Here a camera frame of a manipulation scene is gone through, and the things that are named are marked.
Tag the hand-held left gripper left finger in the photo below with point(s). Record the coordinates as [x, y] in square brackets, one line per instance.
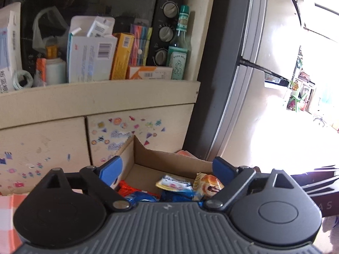
[110, 169]

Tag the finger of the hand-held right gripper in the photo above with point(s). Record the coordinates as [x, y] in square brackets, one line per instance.
[325, 190]

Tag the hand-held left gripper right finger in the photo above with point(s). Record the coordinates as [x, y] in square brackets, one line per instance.
[222, 168]

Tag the yellow bread bun packet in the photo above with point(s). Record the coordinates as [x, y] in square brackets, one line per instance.
[209, 184]

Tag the red snack bag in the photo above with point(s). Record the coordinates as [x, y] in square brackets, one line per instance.
[132, 187]

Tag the white blue snack packet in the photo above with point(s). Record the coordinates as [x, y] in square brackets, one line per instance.
[174, 184]

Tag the white printed cardboard box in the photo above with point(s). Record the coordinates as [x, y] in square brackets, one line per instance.
[164, 161]

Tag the blue snack bag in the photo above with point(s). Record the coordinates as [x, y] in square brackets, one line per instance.
[169, 197]

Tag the beige cabinet with stickers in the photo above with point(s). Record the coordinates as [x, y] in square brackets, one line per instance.
[53, 127]

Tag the colourful fridge magnets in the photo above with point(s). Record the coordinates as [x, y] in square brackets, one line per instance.
[296, 92]

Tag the orange white flat box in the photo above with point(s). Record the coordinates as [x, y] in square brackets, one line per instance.
[151, 72]

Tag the grey refrigerator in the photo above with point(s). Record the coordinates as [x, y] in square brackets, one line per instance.
[230, 58]

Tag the open white blue carton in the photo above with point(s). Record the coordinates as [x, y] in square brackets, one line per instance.
[90, 60]

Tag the orange white checkered tablecloth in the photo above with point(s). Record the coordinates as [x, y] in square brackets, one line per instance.
[8, 217]

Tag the white bottle orange cap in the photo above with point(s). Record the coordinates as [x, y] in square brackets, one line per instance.
[55, 70]

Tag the yellow orange box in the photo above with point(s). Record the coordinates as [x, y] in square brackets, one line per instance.
[121, 55]

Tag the small orange packet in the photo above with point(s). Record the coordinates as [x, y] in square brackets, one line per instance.
[40, 71]

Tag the green label glass bottle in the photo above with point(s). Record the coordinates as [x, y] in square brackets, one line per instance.
[178, 55]

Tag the colourful pen pack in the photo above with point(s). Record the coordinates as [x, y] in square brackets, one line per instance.
[140, 45]

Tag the small white box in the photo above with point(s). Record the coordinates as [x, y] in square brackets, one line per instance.
[102, 26]

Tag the crumpled clear plastic bag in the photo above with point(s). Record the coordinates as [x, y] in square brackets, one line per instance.
[47, 29]

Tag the black toaster oven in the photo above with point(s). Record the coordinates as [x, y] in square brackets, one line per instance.
[106, 2]

